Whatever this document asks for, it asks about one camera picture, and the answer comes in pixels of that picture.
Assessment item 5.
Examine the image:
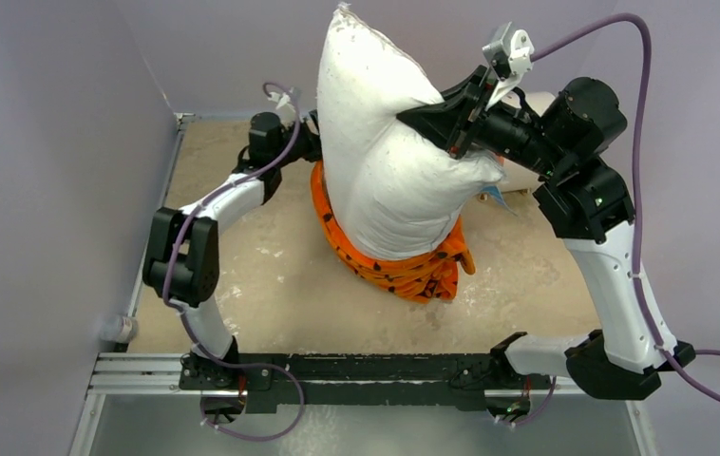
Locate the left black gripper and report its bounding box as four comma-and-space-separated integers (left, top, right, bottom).
274, 111, 353, 169

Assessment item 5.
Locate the white pillow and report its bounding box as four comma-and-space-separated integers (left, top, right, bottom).
316, 3, 505, 260

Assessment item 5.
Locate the orange patterned pillowcase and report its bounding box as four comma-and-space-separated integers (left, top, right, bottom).
310, 161, 476, 304

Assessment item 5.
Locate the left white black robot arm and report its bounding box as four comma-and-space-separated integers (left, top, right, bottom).
142, 112, 321, 389

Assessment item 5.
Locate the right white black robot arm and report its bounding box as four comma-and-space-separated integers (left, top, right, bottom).
397, 67, 695, 401

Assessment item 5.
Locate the blue white pillow tag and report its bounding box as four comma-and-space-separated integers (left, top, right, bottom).
479, 185, 516, 215

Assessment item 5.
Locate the white cylinder with orange face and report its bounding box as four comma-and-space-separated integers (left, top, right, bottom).
498, 91, 555, 193

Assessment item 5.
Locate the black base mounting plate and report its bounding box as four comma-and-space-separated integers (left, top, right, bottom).
179, 352, 550, 413

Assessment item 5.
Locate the small white jar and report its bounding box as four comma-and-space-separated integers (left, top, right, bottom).
99, 314, 139, 344

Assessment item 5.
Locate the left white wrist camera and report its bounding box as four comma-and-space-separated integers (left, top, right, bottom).
273, 91, 294, 110

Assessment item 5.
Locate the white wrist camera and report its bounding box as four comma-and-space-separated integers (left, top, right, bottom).
482, 22, 535, 108
273, 91, 294, 110

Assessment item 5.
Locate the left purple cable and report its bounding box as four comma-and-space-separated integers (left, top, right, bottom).
161, 82, 306, 443

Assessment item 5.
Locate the purple cable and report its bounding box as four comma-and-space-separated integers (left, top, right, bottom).
161, 82, 306, 443
497, 12, 720, 429

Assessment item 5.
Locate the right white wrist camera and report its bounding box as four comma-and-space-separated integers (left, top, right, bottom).
482, 22, 535, 108

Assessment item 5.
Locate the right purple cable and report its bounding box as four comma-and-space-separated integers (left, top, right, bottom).
497, 12, 720, 429

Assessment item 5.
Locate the aluminium rail frame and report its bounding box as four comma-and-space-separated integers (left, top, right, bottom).
70, 113, 658, 456

